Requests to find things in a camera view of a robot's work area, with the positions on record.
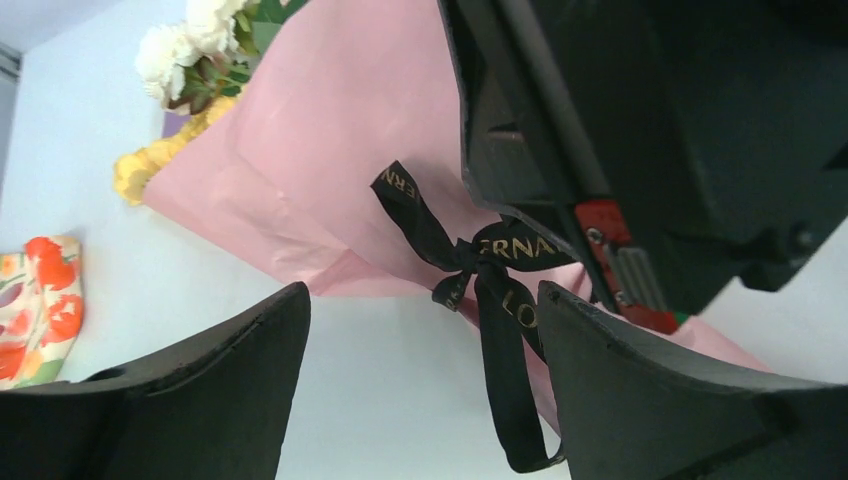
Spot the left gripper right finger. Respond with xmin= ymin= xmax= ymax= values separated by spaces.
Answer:
xmin=538 ymin=281 xmax=847 ymax=479

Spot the black printed ribbon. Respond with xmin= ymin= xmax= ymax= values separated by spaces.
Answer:
xmin=371 ymin=162 xmax=574 ymax=474

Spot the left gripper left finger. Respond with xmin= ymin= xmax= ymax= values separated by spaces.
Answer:
xmin=1 ymin=282 xmax=311 ymax=479

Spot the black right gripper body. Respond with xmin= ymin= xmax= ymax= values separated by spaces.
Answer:
xmin=439 ymin=1 xmax=847 ymax=334

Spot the orange floral cloth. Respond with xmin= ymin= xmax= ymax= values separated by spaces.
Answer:
xmin=1 ymin=235 xmax=84 ymax=390

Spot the pink flower bouquet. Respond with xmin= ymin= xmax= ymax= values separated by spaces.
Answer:
xmin=113 ymin=0 xmax=773 ymax=439

